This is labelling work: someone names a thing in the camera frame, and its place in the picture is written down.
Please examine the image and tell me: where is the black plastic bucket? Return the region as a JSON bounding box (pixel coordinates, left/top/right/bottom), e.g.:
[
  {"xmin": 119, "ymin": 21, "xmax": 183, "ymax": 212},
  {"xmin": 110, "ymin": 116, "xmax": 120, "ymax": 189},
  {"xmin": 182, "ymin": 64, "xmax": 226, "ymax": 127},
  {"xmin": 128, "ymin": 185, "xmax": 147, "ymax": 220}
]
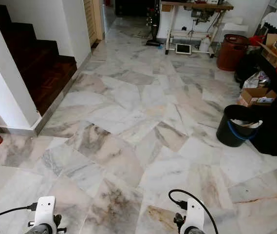
[{"xmin": 216, "ymin": 104, "xmax": 263, "ymax": 148}]

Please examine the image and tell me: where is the black low cabinet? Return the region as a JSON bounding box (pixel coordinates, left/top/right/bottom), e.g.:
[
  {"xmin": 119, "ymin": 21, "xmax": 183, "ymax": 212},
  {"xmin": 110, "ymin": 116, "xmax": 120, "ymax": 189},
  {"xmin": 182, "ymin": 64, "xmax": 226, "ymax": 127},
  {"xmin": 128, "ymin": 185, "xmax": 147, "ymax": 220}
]
[{"xmin": 250, "ymin": 53, "xmax": 277, "ymax": 159}]

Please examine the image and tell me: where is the small brown cardboard box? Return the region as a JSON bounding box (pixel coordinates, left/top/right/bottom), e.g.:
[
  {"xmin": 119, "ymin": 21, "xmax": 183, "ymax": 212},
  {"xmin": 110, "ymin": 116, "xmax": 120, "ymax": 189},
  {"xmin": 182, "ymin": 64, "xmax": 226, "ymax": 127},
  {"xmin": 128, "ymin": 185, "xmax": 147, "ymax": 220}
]
[{"xmin": 237, "ymin": 87, "xmax": 277, "ymax": 107}]

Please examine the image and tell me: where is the crumpled plastic bag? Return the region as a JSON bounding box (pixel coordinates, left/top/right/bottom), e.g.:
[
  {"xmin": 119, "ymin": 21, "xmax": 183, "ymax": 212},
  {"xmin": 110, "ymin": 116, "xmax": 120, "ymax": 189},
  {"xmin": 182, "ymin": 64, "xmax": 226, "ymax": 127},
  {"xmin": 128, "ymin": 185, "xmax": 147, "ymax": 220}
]
[{"xmin": 241, "ymin": 71, "xmax": 271, "ymax": 89}]

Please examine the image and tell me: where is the dark wooden staircase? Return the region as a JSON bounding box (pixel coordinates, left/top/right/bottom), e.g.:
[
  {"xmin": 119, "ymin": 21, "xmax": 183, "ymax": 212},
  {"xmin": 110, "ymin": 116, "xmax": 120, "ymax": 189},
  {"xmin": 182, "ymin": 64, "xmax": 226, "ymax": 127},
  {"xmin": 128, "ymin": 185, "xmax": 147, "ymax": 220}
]
[{"xmin": 0, "ymin": 4, "xmax": 78, "ymax": 117}]

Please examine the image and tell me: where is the black bag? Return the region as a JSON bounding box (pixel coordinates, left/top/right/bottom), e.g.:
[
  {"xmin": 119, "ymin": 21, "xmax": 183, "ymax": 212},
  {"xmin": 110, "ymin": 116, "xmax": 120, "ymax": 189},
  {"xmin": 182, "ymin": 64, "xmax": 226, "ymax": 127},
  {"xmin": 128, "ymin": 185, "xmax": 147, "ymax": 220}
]
[{"xmin": 235, "ymin": 51, "xmax": 263, "ymax": 87}]

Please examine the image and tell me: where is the white framed tablet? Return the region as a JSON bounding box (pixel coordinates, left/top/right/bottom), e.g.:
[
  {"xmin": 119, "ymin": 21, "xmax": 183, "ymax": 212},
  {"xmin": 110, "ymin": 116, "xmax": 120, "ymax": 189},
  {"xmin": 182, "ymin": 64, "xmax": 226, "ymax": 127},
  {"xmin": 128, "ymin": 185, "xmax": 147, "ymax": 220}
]
[{"xmin": 175, "ymin": 43, "xmax": 192, "ymax": 55}]

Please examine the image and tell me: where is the white plastic bottle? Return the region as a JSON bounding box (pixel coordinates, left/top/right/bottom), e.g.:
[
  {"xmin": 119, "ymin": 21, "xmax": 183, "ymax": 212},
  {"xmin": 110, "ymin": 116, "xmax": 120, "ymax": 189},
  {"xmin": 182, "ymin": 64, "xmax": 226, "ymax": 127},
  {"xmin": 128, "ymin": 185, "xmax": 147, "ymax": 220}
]
[{"xmin": 199, "ymin": 35, "xmax": 212, "ymax": 53}]

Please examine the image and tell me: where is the open brown cardboard box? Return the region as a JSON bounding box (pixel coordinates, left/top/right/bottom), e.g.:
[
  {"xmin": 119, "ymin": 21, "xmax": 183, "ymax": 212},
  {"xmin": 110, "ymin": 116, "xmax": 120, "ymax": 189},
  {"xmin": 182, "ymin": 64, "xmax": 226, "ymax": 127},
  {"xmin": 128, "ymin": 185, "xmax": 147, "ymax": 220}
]
[{"xmin": 259, "ymin": 34, "xmax": 277, "ymax": 68}]

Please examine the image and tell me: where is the black upright vacuum cleaner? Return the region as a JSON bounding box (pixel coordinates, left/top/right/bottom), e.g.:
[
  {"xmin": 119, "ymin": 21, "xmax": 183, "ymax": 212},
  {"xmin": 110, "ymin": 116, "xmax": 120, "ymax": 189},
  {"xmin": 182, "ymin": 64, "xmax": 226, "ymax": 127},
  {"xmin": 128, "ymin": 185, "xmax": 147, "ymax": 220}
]
[{"xmin": 146, "ymin": 2, "xmax": 163, "ymax": 47}]

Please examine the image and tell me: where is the white box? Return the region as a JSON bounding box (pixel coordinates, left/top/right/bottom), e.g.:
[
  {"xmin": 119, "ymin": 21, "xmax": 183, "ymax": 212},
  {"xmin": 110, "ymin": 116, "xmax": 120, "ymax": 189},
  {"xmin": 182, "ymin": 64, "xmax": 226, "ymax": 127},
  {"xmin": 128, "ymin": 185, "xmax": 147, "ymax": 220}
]
[{"xmin": 222, "ymin": 17, "xmax": 249, "ymax": 35}]

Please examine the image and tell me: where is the light wooden door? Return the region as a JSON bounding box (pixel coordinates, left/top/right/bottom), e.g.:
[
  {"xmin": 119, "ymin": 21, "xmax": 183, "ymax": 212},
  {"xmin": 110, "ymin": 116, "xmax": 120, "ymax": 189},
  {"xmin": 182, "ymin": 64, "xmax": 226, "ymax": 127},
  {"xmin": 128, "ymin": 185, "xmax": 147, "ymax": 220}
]
[{"xmin": 84, "ymin": 0, "xmax": 105, "ymax": 48}]

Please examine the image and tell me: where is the sewing machine table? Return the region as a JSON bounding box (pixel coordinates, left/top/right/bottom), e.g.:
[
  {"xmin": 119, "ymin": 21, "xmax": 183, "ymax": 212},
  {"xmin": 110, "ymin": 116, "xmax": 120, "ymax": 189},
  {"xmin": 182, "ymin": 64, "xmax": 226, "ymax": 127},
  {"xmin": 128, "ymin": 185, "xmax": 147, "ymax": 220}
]
[{"xmin": 161, "ymin": 0, "xmax": 234, "ymax": 57}]

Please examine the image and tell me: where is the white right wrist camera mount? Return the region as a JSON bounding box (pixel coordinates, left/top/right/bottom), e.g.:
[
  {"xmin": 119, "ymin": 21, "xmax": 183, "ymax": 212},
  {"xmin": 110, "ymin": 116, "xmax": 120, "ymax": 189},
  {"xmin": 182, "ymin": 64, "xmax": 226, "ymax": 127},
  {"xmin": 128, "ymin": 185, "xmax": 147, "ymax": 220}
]
[{"xmin": 186, "ymin": 197, "xmax": 206, "ymax": 231}]

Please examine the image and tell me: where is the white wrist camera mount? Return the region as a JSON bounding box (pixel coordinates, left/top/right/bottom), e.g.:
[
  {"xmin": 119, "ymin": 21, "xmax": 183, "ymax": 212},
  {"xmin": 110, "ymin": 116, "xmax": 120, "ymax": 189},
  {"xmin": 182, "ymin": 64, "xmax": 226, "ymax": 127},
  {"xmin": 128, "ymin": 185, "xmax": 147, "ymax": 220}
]
[
  {"xmin": 186, "ymin": 197, "xmax": 206, "ymax": 231},
  {"xmin": 35, "ymin": 196, "xmax": 56, "ymax": 227}
]

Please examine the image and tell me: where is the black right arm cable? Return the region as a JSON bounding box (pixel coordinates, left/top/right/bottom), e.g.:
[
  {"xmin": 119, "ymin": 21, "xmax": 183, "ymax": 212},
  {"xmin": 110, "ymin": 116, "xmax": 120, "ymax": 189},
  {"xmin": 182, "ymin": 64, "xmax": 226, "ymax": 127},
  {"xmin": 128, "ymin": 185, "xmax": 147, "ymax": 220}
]
[{"xmin": 168, "ymin": 189, "xmax": 221, "ymax": 234}]

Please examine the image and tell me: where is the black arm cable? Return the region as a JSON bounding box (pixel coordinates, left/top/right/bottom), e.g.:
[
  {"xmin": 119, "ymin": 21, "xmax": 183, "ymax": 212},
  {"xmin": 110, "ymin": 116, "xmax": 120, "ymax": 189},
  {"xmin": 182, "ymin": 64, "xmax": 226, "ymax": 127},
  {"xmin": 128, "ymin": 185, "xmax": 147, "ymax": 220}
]
[
  {"xmin": 0, "ymin": 202, "xmax": 37, "ymax": 234},
  {"xmin": 168, "ymin": 189, "xmax": 221, "ymax": 234}
]

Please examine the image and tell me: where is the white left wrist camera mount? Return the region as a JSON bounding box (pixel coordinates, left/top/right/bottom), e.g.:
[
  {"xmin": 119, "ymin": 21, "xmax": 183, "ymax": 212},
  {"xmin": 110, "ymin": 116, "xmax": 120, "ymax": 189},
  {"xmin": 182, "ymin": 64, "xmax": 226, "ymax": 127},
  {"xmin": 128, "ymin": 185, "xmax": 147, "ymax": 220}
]
[{"xmin": 35, "ymin": 196, "xmax": 56, "ymax": 227}]

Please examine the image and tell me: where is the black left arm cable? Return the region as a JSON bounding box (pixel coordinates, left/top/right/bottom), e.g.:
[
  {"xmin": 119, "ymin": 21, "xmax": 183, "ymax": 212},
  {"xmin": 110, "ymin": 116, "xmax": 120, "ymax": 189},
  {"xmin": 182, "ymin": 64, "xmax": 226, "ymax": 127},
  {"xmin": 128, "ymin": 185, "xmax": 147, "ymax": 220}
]
[{"xmin": 0, "ymin": 202, "xmax": 37, "ymax": 234}]

